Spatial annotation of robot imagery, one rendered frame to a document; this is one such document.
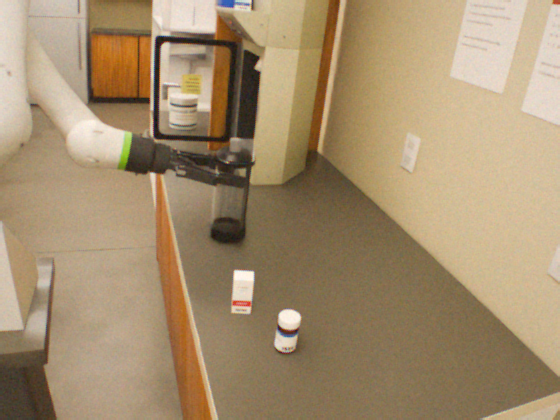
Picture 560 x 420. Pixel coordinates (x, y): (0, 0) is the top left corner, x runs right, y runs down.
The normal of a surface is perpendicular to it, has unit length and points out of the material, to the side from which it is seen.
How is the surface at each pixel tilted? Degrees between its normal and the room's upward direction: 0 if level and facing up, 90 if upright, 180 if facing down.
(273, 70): 90
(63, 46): 90
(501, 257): 90
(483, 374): 0
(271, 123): 90
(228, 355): 0
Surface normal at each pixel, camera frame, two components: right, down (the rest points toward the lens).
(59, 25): 0.32, 0.46
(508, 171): -0.94, 0.04
